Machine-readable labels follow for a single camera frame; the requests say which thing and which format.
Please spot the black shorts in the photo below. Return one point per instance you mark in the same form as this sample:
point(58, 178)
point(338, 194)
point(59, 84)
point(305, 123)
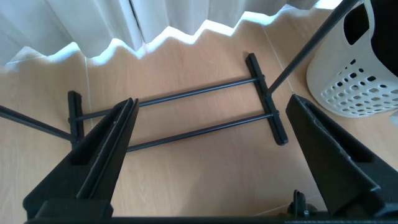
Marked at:
point(385, 31)

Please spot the white laundry basket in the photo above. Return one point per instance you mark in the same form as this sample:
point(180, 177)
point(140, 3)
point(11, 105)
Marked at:
point(326, 68)

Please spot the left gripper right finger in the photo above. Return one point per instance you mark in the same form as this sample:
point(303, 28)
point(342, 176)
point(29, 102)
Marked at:
point(342, 180)

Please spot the black clothes rack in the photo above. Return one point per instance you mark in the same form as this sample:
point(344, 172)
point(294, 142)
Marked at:
point(202, 91)

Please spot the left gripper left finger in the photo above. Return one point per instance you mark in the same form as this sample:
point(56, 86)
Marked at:
point(93, 174)

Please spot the beige curtain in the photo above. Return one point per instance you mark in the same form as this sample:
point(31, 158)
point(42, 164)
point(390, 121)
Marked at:
point(93, 25)

